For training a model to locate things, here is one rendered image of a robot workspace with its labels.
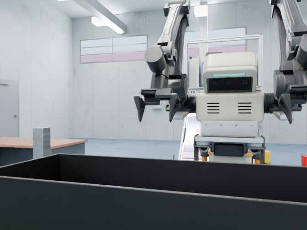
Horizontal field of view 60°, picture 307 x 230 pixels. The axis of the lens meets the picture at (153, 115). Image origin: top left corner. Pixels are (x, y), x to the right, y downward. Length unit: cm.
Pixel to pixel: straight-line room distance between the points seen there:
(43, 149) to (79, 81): 1175
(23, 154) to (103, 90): 799
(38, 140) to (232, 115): 76
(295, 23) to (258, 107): 34
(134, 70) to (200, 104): 1026
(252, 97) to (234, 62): 16
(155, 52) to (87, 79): 1141
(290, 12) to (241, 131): 46
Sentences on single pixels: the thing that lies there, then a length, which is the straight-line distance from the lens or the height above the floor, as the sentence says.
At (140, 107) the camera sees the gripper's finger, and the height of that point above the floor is 115.
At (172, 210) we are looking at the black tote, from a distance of 26.
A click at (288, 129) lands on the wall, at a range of 1080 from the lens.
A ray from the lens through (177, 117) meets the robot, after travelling 117.
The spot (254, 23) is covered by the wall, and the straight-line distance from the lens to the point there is 1112.
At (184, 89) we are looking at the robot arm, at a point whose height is 123.
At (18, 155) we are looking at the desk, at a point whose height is 52.
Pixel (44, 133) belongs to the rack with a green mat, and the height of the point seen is 109.
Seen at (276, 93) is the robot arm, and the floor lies 121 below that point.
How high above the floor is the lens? 114
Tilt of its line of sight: 1 degrees down
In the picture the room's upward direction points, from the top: straight up
